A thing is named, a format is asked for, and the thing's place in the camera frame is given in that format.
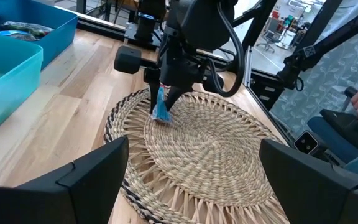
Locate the black aluminium rig frame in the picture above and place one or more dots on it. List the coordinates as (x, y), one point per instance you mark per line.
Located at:
(259, 21)

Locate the teal plastic bin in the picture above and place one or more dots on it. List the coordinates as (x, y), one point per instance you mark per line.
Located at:
(11, 93)

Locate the blue plastic bin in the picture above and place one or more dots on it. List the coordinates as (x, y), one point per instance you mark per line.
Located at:
(57, 34)

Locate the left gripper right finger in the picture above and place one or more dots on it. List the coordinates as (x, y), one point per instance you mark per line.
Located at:
(315, 199)

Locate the green red-ended granola bar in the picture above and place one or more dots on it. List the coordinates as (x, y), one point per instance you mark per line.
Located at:
(26, 27)

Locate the person's leg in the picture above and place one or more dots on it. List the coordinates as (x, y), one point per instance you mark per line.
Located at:
(334, 143)

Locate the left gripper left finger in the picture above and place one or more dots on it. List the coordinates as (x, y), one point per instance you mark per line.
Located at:
(57, 202)

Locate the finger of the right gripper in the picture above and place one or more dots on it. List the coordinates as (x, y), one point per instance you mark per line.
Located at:
(173, 98)
(153, 96)

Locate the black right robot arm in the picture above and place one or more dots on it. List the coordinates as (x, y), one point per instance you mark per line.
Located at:
(197, 18)

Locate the silver metal bracket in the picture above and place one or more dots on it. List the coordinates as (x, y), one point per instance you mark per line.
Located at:
(248, 68)

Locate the round woven wicker mat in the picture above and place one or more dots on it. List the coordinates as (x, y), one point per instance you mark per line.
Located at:
(210, 155)

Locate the grey leaf-patterned rug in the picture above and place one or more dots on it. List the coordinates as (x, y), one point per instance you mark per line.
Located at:
(328, 81)

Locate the small black table camera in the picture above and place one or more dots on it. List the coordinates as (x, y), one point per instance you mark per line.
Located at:
(305, 142)

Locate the grey office chair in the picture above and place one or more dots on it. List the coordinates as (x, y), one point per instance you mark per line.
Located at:
(269, 37)

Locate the black chair armrest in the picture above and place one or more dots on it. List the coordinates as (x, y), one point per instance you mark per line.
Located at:
(343, 124)

